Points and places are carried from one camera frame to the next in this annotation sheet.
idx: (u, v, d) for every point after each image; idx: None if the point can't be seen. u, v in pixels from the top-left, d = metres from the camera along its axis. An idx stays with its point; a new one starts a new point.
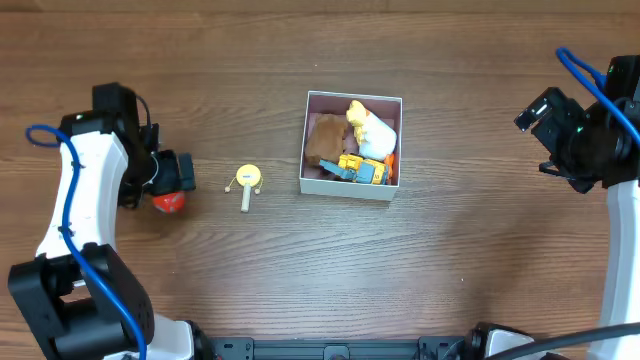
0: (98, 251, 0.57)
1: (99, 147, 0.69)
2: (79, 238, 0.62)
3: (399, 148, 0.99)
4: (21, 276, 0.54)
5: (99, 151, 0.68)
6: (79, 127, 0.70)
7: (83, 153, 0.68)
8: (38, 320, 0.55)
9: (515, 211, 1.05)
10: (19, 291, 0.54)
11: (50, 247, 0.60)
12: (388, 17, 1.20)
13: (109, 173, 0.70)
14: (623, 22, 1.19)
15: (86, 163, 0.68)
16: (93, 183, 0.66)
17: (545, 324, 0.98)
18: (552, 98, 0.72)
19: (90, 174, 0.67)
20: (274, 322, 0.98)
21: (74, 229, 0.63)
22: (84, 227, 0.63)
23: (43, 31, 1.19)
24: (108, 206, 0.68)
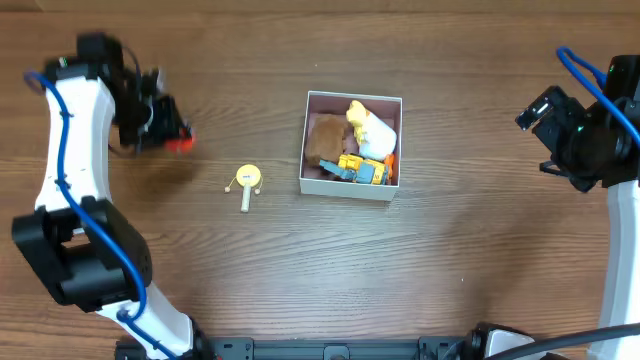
0: (99, 203, 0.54)
1: (85, 93, 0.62)
2: (75, 192, 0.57)
3: (399, 148, 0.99)
4: (24, 227, 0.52)
5: (87, 97, 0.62)
6: (64, 74, 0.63)
7: (70, 97, 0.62)
8: (43, 267, 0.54)
9: (515, 211, 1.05)
10: (23, 242, 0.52)
11: (50, 202, 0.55)
12: (388, 17, 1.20)
13: (103, 117, 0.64)
14: (623, 22, 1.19)
15: (74, 111, 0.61)
16: (84, 126, 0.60)
17: (545, 324, 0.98)
18: (553, 97, 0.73)
19: (79, 119, 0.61)
20: (274, 322, 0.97)
21: (73, 181, 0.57)
22: (82, 179, 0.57)
23: (43, 32, 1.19)
24: (101, 160, 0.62)
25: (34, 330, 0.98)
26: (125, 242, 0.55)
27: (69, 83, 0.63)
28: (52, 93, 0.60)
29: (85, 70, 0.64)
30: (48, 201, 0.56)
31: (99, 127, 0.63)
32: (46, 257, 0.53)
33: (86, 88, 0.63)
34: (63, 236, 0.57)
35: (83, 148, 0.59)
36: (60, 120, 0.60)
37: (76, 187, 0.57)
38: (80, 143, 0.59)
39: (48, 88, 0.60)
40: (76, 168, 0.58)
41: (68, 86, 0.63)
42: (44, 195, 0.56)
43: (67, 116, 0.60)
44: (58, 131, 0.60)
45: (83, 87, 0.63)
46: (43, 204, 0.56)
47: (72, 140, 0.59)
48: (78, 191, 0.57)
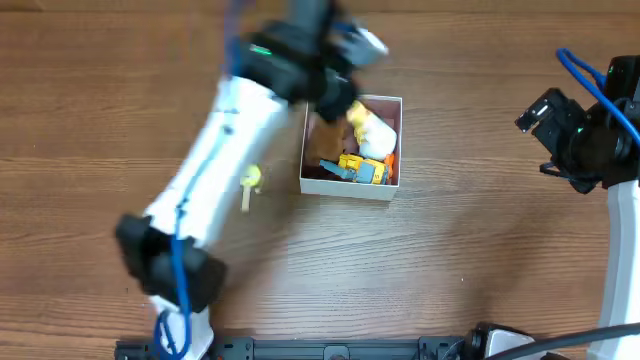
0: (196, 250, 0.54)
1: (260, 105, 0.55)
2: (185, 224, 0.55)
3: (398, 148, 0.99)
4: (129, 225, 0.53)
5: (256, 116, 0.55)
6: (255, 60, 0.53)
7: (240, 110, 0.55)
8: (128, 259, 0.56)
9: (515, 211, 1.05)
10: (121, 235, 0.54)
11: (160, 219, 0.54)
12: (388, 17, 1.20)
13: (264, 137, 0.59)
14: (623, 21, 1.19)
15: (237, 129, 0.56)
16: (234, 155, 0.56)
17: (545, 324, 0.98)
18: (553, 99, 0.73)
19: (237, 144, 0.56)
20: (274, 322, 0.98)
21: (190, 207, 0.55)
22: (202, 210, 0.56)
23: (43, 31, 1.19)
24: (232, 188, 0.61)
25: (34, 330, 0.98)
26: (193, 287, 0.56)
27: (253, 87, 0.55)
28: (231, 96, 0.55)
29: (315, 69, 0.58)
30: (159, 213, 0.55)
31: (248, 155, 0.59)
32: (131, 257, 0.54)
33: (260, 102, 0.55)
34: None
35: (218, 177, 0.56)
36: (216, 134, 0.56)
37: (190, 218, 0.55)
38: (224, 173, 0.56)
39: (231, 86, 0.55)
40: (193, 199, 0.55)
41: (249, 87, 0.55)
42: (161, 209, 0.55)
43: (229, 133, 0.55)
44: (213, 144, 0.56)
45: (257, 94, 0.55)
46: (153, 215, 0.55)
47: (206, 166, 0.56)
48: (189, 226, 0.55)
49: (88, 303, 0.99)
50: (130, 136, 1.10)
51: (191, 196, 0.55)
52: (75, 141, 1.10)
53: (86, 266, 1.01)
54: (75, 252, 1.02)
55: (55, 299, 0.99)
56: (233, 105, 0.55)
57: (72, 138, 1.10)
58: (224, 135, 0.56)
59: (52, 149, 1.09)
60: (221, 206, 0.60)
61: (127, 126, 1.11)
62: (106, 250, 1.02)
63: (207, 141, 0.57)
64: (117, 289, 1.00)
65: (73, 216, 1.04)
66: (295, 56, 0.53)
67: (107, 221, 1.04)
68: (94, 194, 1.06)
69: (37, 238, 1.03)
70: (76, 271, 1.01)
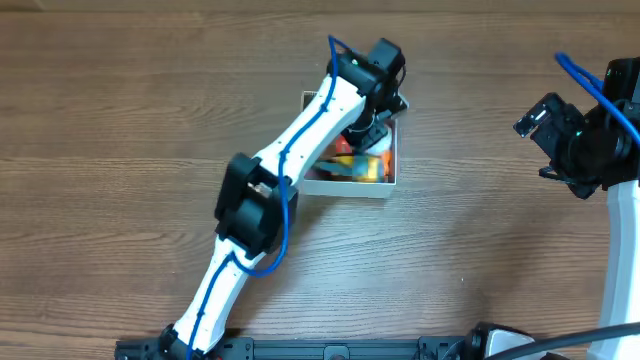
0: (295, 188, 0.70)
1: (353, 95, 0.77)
2: (287, 167, 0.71)
3: (395, 146, 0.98)
4: (243, 160, 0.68)
5: (345, 105, 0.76)
6: (351, 71, 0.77)
7: (336, 98, 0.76)
8: (229, 190, 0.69)
9: (514, 211, 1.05)
10: (234, 167, 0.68)
11: (266, 161, 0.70)
12: (388, 17, 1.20)
13: (345, 121, 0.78)
14: (623, 22, 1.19)
15: (330, 109, 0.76)
16: (325, 126, 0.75)
17: (545, 324, 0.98)
18: (551, 104, 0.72)
19: (328, 120, 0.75)
20: (274, 322, 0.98)
21: (290, 158, 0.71)
22: (295, 163, 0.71)
23: (43, 31, 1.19)
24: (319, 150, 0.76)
25: (34, 330, 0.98)
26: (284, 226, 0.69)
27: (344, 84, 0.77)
28: (331, 84, 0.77)
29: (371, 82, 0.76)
30: (266, 159, 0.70)
31: (337, 128, 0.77)
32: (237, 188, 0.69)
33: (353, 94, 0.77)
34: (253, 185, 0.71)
35: (311, 142, 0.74)
36: (316, 109, 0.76)
37: (289, 164, 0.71)
38: (317, 136, 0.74)
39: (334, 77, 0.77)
40: (296, 152, 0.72)
41: (344, 85, 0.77)
42: (269, 155, 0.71)
43: (323, 110, 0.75)
44: (312, 115, 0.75)
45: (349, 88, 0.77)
46: (261, 158, 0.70)
47: (306, 132, 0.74)
48: (288, 170, 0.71)
49: (88, 303, 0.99)
50: (130, 135, 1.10)
51: (292, 149, 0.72)
52: (75, 140, 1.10)
53: (86, 266, 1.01)
54: (75, 252, 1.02)
55: (55, 299, 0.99)
56: (331, 93, 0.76)
57: (72, 138, 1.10)
58: (322, 111, 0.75)
59: (51, 149, 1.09)
60: (310, 162, 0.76)
61: (127, 125, 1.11)
62: (106, 250, 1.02)
63: (309, 113, 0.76)
64: (117, 289, 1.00)
65: (73, 216, 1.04)
66: (373, 73, 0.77)
67: (107, 221, 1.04)
68: (94, 194, 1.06)
69: (36, 239, 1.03)
70: (76, 271, 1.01)
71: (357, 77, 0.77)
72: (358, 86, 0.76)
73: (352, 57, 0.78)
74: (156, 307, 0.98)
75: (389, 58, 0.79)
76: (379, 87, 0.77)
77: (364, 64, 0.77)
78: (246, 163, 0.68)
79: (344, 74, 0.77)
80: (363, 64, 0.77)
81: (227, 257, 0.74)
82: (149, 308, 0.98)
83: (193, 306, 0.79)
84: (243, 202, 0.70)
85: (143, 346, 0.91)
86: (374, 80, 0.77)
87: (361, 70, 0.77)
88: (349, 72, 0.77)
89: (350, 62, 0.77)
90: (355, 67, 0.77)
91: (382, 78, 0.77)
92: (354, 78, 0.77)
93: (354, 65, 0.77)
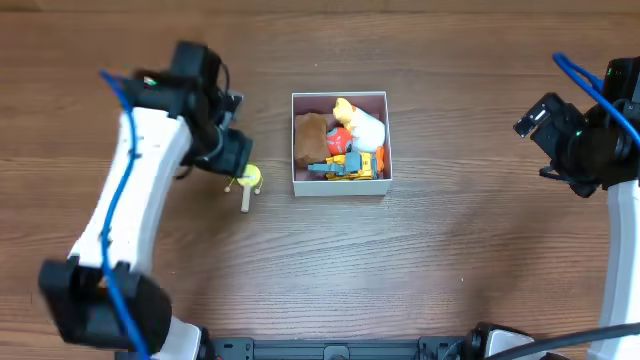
0: (129, 275, 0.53)
1: (165, 126, 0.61)
2: (112, 253, 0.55)
3: (388, 139, 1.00)
4: (50, 273, 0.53)
5: (159, 140, 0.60)
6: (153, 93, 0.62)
7: (143, 136, 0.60)
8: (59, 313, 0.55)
9: (514, 211, 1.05)
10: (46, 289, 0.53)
11: (86, 253, 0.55)
12: (388, 17, 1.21)
13: (173, 156, 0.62)
14: (623, 22, 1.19)
15: (143, 153, 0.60)
16: (144, 175, 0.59)
17: (545, 324, 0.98)
18: (551, 104, 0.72)
19: (145, 166, 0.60)
20: (274, 322, 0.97)
21: (115, 235, 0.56)
22: (123, 235, 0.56)
23: (43, 31, 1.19)
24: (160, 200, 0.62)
25: (34, 330, 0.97)
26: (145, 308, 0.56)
27: (144, 112, 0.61)
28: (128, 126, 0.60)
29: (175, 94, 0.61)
30: (84, 253, 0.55)
31: (162, 172, 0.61)
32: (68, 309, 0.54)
33: (165, 124, 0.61)
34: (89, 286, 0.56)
35: (137, 202, 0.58)
36: (126, 162, 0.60)
37: (116, 243, 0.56)
38: (141, 189, 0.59)
39: (127, 118, 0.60)
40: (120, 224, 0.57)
41: (146, 115, 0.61)
42: (86, 243, 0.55)
43: (134, 157, 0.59)
44: (121, 170, 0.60)
45: (160, 118, 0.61)
46: (77, 253, 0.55)
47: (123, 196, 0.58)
48: (117, 254, 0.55)
49: None
50: None
51: (113, 224, 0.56)
52: (76, 140, 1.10)
53: None
54: None
55: None
56: (134, 131, 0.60)
57: (72, 138, 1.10)
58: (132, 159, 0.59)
59: (52, 149, 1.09)
60: (155, 215, 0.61)
61: None
62: None
63: (117, 169, 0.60)
64: None
65: (73, 216, 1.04)
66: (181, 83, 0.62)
67: None
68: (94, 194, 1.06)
69: (36, 238, 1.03)
70: None
71: (162, 99, 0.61)
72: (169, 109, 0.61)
73: (144, 81, 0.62)
74: None
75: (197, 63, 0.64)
76: (193, 97, 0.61)
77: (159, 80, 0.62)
78: (58, 273, 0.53)
79: (143, 99, 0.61)
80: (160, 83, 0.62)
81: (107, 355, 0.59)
82: None
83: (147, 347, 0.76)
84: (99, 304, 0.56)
85: None
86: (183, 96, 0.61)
87: (164, 89, 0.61)
88: (150, 97, 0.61)
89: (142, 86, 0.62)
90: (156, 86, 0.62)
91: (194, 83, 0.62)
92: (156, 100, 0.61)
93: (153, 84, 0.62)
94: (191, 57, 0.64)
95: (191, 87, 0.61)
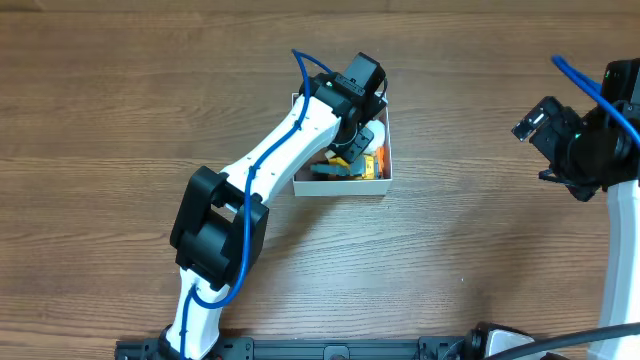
0: (263, 205, 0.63)
1: (326, 117, 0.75)
2: (256, 184, 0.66)
3: (388, 141, 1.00)
4: (205, 174, 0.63)
5: (318, 125, 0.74)
6: (323, 93, 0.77)
7: (309, 117, 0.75)
8: (190, 211, 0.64)
9: (514, 210, 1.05)
10: (195, 183, 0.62)
11: (234, 176, 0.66)
12: (388, 17, 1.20)
13: (317, 144, 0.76)
14: (623, 22, 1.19)
15: (304, 128, 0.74)
16: (297, 144, 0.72)
17: (546, 324, 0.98)
18: (548, 107, 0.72)
19: (302, 138, 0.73)
20: (274, 322, 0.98)
21: (260, 175, 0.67)
22: (267, 179, 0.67)
23: (44, 31, 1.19)
24: (284, 178, 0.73)
25: (34, 330, 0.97)
26: (253, 245, 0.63)
27: (317, 104, 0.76)
28: (303, 104, 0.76)
29: (343, 99, 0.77)
30: (234, 174, 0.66)
31: (304, 155, 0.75)
32: (200, 206, 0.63)
33: (326, 116, 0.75)
34: (218, 201, 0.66)
35: (284, 160, 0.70)
36: (290, 130, 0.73)
37: (257, 182, 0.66)
38: (289, 153, 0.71)
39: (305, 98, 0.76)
40: (269, 171, 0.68)
41: (316, 105, 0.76)
42: (236, 170, 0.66)
43: (296, 128, 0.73)
44: (283, 133, 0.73)
45: (323, 113, 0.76)
46: (227, 172, 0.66)
47: (280, 150, 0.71)
48: (256, 187, 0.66)
49: (88, 303, 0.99)
50: (130, 135, 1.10)
51: (262, 165, 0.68)
52: (75, 140, 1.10)
53: (86, 265, 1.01)
54: (74, 251, 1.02)
55: (55, 299, 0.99)
56: (304, 112, 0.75)
57: (72, 138, 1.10)
58: (295, 129, 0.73)
59: (51, 149, 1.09)
60: (280, 183, 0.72)
61: (126, 125, 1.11)
62: (107, 250, 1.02)
63: (281, 132, 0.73)
64: (117, 289, 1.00)
65: (72, 215, 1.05)
66: (346, 92, 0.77)
67: (107, 221, 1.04)
68: (94, 194, 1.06)
69: (36, 238, 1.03)
70: (76, 271, 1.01)
71: (330, 100, 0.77)
72: (335, 107, 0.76)
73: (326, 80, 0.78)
74: (156, 307, 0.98)
75: (367, 74, 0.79)
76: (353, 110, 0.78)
77: (336, 83, 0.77)
78: (208, 177, 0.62)
79: (341, 88, 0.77)
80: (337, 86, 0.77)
81: (192, 285, 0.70)
82: (149, 308, 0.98)
83: (176, 326, 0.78)
84: (205, 225, 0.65)
85: (143, 346, 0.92)
86: (348, 103, 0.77)
87: (336, 93, 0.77)
88: (324, 95, 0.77)
89: (324, 83, 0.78)
90: (329, 87, 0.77)
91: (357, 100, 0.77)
92: (326, 98, 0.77)
93: (329, 86, 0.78)
94: (364, 69, 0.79)
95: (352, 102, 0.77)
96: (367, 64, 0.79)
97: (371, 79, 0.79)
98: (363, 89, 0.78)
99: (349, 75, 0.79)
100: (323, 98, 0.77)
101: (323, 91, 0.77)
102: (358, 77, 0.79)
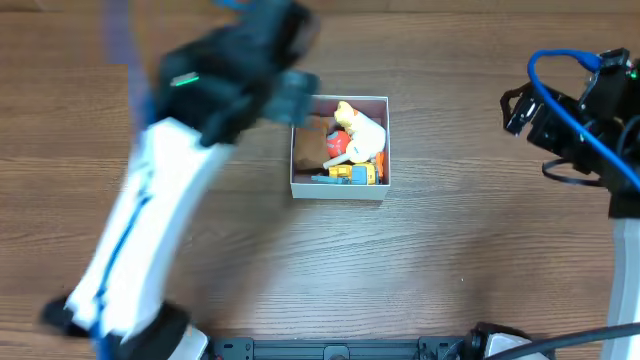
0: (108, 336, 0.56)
1: (170, 170, 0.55)
2: (108, 318, 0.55)
3: (388, 148, 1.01)
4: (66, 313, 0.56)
5: (160, 178, 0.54)
6: (209, 82, 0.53)
7: (157, 174, 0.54)
8: None
9: (514, 211, 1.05)
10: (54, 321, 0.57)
11: (78, 299, 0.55)
12: (388, 17, 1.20)
13: (195, 185, 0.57)
14: (623, 22, 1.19)
15: (157, 194, 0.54)
16: (139, 243, 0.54)
17: (546, 325, 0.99)
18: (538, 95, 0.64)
19: (151, 216, 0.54)
20: (274, 322, 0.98)
21: (112, 296, 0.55)
22: (121, 299, 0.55)
23: (44, 31, 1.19)
24: (172, 233, 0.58)
25: (35, 330, 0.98)
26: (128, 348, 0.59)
27: (167, 133, 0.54)
28: (148, 151, 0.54)
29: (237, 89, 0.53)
30: (81, 302, 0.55)
31: (184, 204, 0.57)
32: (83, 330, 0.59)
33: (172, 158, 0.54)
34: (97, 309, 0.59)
35: (143, 257, 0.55)
36: (135, 202, 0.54)
37: (110, 308, 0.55)
38: (134, 264, 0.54)
39: (148, 135, 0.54)
40: (115, 291, 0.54)
41: (162, 137, 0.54)
42: (81, 298, 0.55)
43: (145, 201, 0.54)
44: (125, 206, 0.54)
45: (178, 148, 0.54)
46: (72, 306, 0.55)
47: (128, 249, 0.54)
48: (111, 320, 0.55)
49: None
50: (130, 135, 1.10)
51: (110, 283, 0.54)
52: (76, 140, 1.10)
53: (86, 265, 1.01)
54: (75, 252, 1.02)
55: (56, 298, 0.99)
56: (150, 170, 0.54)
57: (73, 138, 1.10)
58: (141, 204, 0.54)
59: (52, 149, 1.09)
60: (160, 261, 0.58)
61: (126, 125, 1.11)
62: None
63: (130, 207, 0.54)
64: None
65: (73, 215, 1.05)
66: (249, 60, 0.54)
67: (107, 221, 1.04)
68: (95, 194, 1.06)
69: (37, 238, 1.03)
70: (76, 271, 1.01)
71: (215, 93, 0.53)
72: (226, 100, 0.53)
73: (189, 69, 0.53)
74: None
75: (276, 18, 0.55)
76: (249, 99, 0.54)
77: (209, 66, 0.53)
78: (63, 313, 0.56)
79: (223, 69, 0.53)
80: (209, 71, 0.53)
81: None
82: None
83: None
84: None
85: None
86: (236, 89, 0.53)
87: (218, 76, 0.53)
88: (207, 87, 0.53)
89: (177, 74, 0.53)
90: (190, 84, 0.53)
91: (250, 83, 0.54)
92: (209, 94, 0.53)
93: (184, 85, 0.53)
94: (264, 18, 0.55)
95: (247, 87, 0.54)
96: (265, 9, 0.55)
97: (283, 26, 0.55)
98: (271, 43, 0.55)
99: (236, 36, 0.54)
100: (211, 91, 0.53)
101: (204, 86, 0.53)
102: (260, 26, 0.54)
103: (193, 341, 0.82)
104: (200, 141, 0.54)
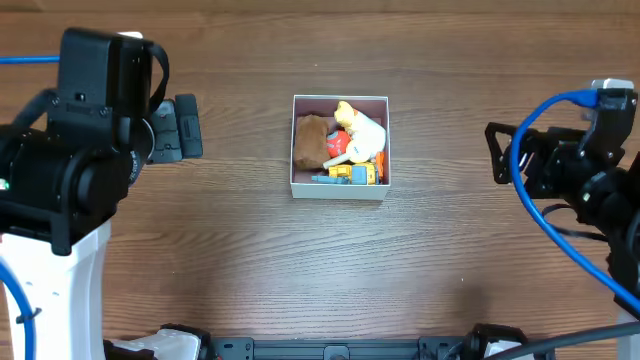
0: None
1: (45, 282, 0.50)
2: None
3: (388, 148, 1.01)
4: None
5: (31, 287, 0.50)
6: (37, 183, 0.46)
7: (30, 283, 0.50)
8: None
9: (515, 210, 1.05)
10: None
11: None
12: (388, 17, 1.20)
13: (86, 275, 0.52)
14: (623, 22, 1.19)
15: (42, 304, 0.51)
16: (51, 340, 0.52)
17: (545, 324, 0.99)
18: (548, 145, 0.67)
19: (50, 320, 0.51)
20: (274, 323, 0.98)
21: None
22: None
23: (44, 32, 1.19)
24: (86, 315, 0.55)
25: None
26: None
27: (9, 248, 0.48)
28: (8, 275, 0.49)
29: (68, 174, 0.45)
30: None
31: (83, 292, 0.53)
32: None
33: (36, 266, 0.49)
34: None
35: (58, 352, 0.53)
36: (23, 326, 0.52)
37: None
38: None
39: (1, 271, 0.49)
40: None
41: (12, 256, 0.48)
42: None
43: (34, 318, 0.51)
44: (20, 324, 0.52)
45: (33, 260, 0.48)
46: None
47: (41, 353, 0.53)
48: None
49: None
50: None
51: None
52: None
53: None
54: None
55: None
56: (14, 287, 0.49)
57: None
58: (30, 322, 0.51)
59: None
60: (86, 334, 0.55)
61: None
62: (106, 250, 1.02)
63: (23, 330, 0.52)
64: (118, 288, 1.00)
65: None
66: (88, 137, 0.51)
67: None
68: None
69: None
70: None
71: (52, 191, 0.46)
72: (60, 190, 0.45)
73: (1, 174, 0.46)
74: (156, 307, 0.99)
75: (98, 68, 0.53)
76: (87, 175, 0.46)
77: (38, 158, 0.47)
78: None
79: (73, 140, 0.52)
80: (36, 158, 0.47)
81: None
82: (149, 308, 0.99)
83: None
84: None
85: None
86: (70, 175, 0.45)
87: (53, 161, 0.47)
88: (35, 191, 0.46)
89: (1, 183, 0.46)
90: (19, 182, 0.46)
91: (83, 160, 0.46)
92: (39, 197, 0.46)
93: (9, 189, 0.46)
94: (93, 67, 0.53)
95: (81, 160, 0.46)
96: (94, 55, 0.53)
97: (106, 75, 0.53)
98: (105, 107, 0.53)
99: (72, 94, 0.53)
100: (40, 189, 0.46)
101: (36, 189, 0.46)
102: (82, 87, 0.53)
103: (185, 345, 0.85)
104: (55, 247, 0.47)
